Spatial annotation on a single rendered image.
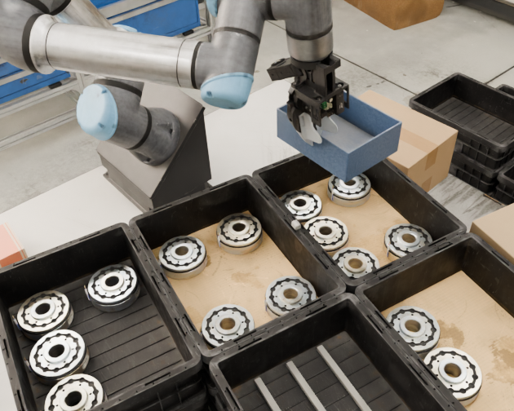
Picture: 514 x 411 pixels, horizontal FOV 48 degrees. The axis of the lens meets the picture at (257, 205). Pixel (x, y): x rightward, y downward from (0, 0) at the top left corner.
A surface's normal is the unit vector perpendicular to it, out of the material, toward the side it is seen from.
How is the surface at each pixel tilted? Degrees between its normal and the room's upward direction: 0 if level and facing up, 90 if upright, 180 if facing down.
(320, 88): 97
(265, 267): 0
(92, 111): 50
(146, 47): 34
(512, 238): 0
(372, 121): 89
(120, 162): 44
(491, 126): 0
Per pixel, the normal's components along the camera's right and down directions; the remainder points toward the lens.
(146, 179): -0.55, -0.20
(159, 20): 0.64, 0.50
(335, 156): -0.77, 0.45
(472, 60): -0.04, -0.73
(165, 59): -0.18, 0.11
